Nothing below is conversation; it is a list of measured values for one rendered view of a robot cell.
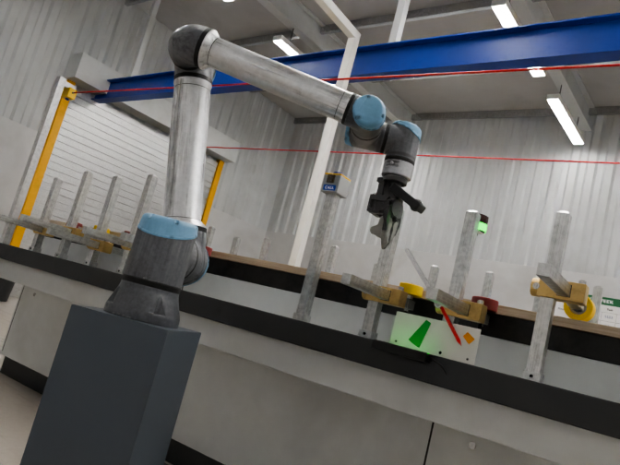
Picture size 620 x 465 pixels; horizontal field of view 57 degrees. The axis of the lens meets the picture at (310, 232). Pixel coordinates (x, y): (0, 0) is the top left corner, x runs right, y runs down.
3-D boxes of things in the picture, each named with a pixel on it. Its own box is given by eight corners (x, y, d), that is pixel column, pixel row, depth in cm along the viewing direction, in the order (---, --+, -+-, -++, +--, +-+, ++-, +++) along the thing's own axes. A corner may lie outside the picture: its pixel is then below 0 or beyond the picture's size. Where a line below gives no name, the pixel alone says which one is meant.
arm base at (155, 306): (160, 327, 134) (172, 286, 136) (89, 307, 137) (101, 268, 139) (187, 329, 153) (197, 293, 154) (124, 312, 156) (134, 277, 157)
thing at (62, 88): (5, 244, 308) (64, 75, 324) (-3, 242, 314) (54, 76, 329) (25, 249, 317) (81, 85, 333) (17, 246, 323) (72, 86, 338)
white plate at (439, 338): (473, 365, 155) (481, 328, 156) (388, 343, 170) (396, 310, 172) (473, 365, 155) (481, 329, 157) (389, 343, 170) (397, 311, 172)
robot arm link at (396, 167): (418, 171, 169) (406, 158, 162) (414, 185, 169) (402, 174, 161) (391, 169, 175) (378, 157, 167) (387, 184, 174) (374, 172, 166)
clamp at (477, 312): (479, 321, 157) (482, 304, 158) (434, 312, 165) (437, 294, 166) (484, 324, 162) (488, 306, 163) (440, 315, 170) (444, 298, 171)
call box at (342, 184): (336, 194, 195) (341, 172, 196) (319, 193, 199) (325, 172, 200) (346, 200, 200) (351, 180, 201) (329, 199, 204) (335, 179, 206)
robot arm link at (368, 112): (169, 3, 158) (394, 97, 152) (180, 27, 170) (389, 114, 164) (149, 39, 156) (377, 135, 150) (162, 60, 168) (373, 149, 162)
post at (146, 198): (121, 277, 248) (153, 173, 255) (115, 275, 250) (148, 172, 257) (127, 279, 251) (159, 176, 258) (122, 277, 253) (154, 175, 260)
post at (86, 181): (57, 262, 277) (88, 170, 284) (53, 261, 279) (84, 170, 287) (64, 264, 280) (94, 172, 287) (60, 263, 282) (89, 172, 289)
